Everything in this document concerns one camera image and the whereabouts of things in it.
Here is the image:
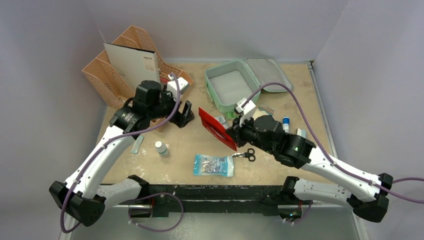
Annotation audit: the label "red first aid pouch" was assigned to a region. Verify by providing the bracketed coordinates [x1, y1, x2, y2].
[198, 107, 237, 151]

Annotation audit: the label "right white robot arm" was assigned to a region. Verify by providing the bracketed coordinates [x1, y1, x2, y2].
[225, 115, 393, 223]

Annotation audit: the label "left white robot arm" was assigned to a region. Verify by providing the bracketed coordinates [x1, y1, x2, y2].
[49, 77, 194, 227]

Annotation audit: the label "clear bag of pads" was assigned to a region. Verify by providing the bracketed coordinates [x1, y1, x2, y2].
[214, 115, 231, 129]

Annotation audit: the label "green pill pack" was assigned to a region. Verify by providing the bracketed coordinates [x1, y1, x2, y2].
[224, 112, 238, 120]

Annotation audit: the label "white gauze bag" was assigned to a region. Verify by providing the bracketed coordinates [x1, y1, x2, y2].
[253, 106, 274, 118]

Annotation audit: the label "small white bottle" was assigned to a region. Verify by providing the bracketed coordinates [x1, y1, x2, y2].
[154, 141, 169, 157]

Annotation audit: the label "blue capped white bottle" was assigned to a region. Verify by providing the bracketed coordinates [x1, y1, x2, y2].
[282, 116, 290, 133]

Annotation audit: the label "bandage strip left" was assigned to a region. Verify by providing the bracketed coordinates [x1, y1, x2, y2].
[131, 135, 144, 155]

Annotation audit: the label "blue gauze packet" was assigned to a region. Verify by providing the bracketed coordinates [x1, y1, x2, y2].
[193, 154, 235, 177]

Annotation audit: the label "mint green open case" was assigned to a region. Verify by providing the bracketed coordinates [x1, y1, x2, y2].
[205, 57, 294, 114]

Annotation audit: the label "white booklet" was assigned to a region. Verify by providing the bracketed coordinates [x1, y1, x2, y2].
[103, 43, 160, 90]

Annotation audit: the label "black handled scissors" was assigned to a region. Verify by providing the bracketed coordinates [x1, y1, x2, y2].
[231, 148, 256, 162]

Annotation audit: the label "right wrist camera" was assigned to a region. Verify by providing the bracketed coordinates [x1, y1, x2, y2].
[234, 97, 256, 127]

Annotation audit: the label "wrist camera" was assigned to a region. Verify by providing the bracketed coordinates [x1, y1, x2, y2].
[234, 97, 256, 127]
[166, 77, 190, 99]

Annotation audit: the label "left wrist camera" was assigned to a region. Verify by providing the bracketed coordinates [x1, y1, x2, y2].
[166, 77, 190, 99]

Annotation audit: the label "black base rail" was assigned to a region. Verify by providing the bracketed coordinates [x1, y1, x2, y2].
[126, 184, 310, 219]

